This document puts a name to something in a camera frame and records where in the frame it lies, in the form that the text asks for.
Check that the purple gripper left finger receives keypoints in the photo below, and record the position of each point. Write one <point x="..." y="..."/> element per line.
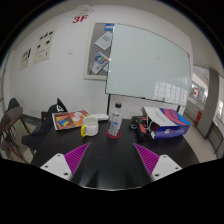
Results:
<point x="65" y="166"/>

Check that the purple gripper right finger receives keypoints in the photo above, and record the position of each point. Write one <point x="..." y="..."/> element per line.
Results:
<point x="157" y="166"/>

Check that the clear plastic water bottle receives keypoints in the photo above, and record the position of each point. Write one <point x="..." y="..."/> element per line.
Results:
<point x="115" y="119"/>

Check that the black rectangular table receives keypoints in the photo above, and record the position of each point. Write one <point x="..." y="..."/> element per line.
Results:
<point x="112" y="164"/>

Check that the colourful picture book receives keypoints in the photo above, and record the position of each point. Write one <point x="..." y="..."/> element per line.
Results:
<point x="69" y="120"/>

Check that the blue white cardboard box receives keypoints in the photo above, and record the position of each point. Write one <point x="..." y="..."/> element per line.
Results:
<point x="165" y="123"/>

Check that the dark chair with jacket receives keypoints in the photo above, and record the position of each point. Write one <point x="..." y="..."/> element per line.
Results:
<point x="34" y="140"/>

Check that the black red tool on table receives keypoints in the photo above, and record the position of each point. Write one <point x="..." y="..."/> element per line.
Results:
<point x="139" y="123"/>

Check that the red round coaster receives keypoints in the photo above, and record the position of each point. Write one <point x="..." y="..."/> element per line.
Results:
<point x="113" y="136"/>

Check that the grey chair front left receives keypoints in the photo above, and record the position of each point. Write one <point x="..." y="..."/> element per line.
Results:
<point x="11" y="148"/>

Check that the white flat device on table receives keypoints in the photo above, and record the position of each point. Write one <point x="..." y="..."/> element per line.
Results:
<point x="101" y="117"/>

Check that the red fire extinguisher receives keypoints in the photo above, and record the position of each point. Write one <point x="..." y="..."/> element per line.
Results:
<point x="198" y="117"/>

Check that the round brown side table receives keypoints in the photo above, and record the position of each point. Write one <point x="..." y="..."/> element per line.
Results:
<point x="11" y="117"/>

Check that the dark chair behind round table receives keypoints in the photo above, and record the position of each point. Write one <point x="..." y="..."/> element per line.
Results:
<point x="13" y="103"/>

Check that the glass whiteboard on stand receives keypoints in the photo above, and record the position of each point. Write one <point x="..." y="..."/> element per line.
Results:
<point x="145" y="65"/>

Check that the grey notice board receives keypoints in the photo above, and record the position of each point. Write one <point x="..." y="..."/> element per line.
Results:
<point x="98" y="51"/>

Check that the white mug yellow handle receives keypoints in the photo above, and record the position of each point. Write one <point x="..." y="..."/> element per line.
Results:
<point x="90" y="126"/>

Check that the small white wall poster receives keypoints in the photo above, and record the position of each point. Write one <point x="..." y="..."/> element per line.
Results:
<point x="25" y="59"/>

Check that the large white wall poster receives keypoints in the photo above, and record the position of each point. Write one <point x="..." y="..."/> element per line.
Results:
<point x="44" y="45"/>

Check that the red 3F wall sign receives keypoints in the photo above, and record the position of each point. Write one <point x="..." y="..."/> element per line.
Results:
<point x="79" y="19"/>

